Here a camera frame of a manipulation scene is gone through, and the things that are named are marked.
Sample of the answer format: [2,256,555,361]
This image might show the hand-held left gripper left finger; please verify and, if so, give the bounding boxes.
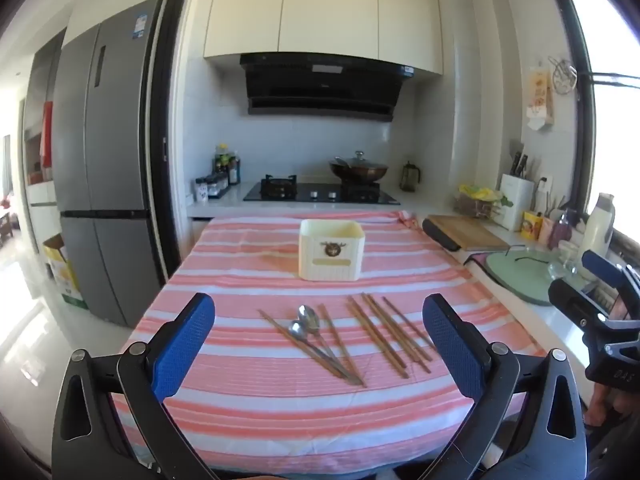
[51,292,217,480]

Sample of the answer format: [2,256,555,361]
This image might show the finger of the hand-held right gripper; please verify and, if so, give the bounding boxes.
[581,250,640,313]
[548,277,621,332]

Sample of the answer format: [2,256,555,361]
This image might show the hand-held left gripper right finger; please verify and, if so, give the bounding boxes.
[422,293,587,480]

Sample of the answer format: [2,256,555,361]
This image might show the dark thin wooden chopstick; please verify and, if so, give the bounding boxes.
[382,297,437,350]

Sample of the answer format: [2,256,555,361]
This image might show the steel spoon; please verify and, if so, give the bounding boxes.
[297,305,358,381]
[288,321,351,378]

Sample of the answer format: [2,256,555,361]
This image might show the cream utensil holder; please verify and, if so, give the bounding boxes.
[298,219,364,281]

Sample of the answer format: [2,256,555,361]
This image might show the person's right hand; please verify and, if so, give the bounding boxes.
[585,389,623,428]

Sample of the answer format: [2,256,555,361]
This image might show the clear glass cup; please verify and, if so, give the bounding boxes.
[547,255,578,281]

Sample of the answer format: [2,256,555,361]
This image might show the white thermos bottle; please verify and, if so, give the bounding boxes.
[580,192,616,261]

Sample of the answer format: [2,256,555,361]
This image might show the purple bottle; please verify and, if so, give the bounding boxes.
[548,212,573,251]

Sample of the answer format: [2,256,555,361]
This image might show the pale green tray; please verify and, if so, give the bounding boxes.
[486,250,601,306]

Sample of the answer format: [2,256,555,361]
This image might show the pink striped tablecloth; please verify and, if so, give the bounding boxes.
[111,211,546,476]

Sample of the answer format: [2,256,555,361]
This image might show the white knife block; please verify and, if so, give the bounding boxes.
[500,174,535,231]

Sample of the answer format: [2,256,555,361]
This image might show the wooden cutting board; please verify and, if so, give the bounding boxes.
[422,215,511,252]

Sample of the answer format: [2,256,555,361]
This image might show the yellow plastic bag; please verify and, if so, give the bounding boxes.
[459,185,502,202]

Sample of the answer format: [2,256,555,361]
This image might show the cardboard box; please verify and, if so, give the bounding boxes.
[42,234,86,306]

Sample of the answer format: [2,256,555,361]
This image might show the brown glass jug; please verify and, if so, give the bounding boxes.
[400,161,422,192]

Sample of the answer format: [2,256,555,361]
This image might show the hanging paper food package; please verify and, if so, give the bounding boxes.
[525,69,556,131]

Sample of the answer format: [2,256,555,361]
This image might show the wok with glass lid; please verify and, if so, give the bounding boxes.
[328,150,390,184]

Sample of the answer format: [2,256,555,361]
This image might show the black gas stove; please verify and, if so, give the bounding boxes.
[243,175,401,206]

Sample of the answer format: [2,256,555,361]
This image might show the grey refrigerator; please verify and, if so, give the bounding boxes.
[52,0,166,328]

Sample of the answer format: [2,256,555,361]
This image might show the red hanging cloth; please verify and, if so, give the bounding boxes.
[40,101,54,168]

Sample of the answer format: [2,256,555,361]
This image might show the black range hood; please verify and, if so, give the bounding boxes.
[239,53,415,123]

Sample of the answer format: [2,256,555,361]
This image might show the wire basket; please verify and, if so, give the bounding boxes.
[454,192,507,220]

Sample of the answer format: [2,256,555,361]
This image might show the black window frame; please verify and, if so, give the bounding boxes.
[542,0,640,261]

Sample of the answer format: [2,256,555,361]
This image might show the hanging wire trivet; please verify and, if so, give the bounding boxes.
[547,56,578,96]

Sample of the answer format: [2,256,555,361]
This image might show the black door frame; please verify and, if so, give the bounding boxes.
[141,0,198,286]

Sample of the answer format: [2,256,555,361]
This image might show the cream wall cabinets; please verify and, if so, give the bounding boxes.
[202,0,445,77]

